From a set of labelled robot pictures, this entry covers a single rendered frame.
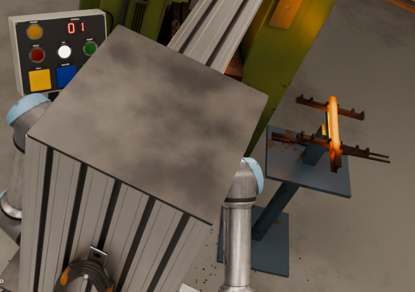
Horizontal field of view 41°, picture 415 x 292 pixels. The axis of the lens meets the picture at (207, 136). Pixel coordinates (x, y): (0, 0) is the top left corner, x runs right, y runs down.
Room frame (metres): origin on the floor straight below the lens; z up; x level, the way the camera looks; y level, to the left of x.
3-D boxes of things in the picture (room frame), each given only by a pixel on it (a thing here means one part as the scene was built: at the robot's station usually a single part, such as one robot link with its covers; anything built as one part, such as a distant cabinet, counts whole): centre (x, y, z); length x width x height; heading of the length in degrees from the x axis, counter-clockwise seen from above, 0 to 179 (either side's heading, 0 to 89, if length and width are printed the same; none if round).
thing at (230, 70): (1.88, 0.02, 0.95); 0.12 x 0.09 x 0.07; 20
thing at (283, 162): (1.77, -0.46, 0.74); 0.40 x 0.30 x 0.02; 103
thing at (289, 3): (1.99, -0.08, 1.27); 0.09 x 0.02 x 0.17; 110
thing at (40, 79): (1.33, 0.65, 1.01); 0.07 x 0.05 x 0.07; 135
